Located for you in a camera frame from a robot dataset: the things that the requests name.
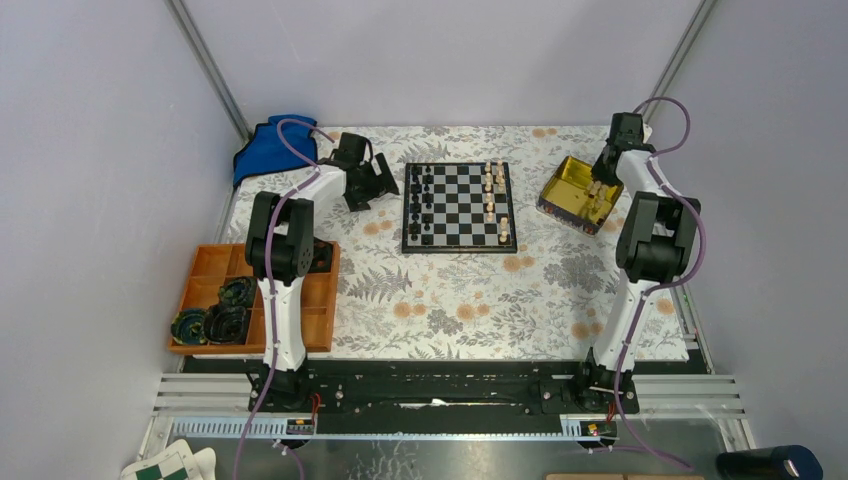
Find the black white chess board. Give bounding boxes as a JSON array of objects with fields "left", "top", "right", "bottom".
[{"left": 400, "top": 161, "right": 518, "bottom": 254}]

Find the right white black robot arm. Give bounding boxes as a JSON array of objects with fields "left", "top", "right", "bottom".
[{"left": 570, "top": 112, "right": 700, "bottom": 413}]

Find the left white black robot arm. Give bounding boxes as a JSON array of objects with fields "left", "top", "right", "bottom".
[{"left": 245, "top": 132, "right": 399, "bottom": 411}]

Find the folded green chess mat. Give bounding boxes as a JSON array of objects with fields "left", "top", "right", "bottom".
[{"left": 120, "top": 439, "right": 217, "bottom": 480}]

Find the gold tin box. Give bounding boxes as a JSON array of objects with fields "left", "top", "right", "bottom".
[{"left": 536, "top": 156, "right": 624, "bottom": 236}]

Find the blue cloth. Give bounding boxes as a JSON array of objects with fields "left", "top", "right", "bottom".
[{"left": 233, "top": 114, "right": 318, "bottom": 187}]

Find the black orange swirl object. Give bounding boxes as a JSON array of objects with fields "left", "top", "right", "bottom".
[{"left": 310, "top": 240, "right": 335, "bottom": 273}]

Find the dark green swirl object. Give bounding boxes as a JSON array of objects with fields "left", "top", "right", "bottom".
[{"left": 218, "top": 276, "right": 257, "bottom": 309}]

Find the orange compartment tray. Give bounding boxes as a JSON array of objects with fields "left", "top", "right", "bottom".
[{"left": 168, "top": 240, "right": 341, "bottom": 358}]

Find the black swirl coaster in tray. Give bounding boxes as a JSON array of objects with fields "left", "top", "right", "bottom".
[{"left": 202, "top": 304, "right": 251, "bottom": 345}]

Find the green black swirl disc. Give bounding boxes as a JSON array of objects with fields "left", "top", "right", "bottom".
[{"left": 170, "top": 308, "right": 208, "bottom": 346}]

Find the dark blue bottle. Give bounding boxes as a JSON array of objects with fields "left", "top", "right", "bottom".
[{"left": 716, "top": 445, "right": 824, "bottom": 480}]

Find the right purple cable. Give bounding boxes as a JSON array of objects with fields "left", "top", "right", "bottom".
[{"left": 586, "top": 96, "right": 708, "bottom": 473}]

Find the black mounting base rail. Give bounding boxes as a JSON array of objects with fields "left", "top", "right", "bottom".
[{"left": 246, "top": 360, "right": 640, "bottom": 415}]

